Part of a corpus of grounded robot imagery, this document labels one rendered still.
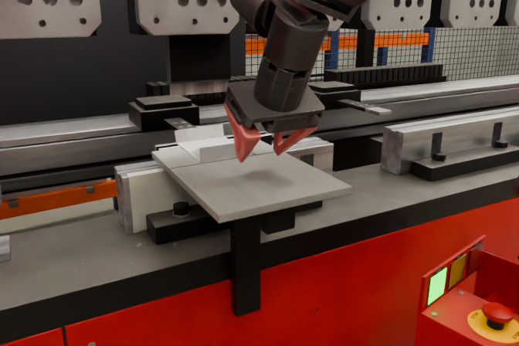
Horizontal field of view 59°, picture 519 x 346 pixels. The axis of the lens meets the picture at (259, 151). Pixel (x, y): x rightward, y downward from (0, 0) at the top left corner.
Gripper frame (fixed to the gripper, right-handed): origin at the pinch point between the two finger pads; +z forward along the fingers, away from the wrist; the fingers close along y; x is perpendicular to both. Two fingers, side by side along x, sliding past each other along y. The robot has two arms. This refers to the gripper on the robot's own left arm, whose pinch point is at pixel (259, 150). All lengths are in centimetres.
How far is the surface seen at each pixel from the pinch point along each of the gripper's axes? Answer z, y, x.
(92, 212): 205, -4, -152
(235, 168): 4.9, 1.6, -1.8
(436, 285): 14.6, -24.7, 19.4
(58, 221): 203, 16, -148
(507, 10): -6, -70, -23
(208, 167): 6.0, 4.7, -3.9
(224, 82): 4.1, -3.7, -19.6
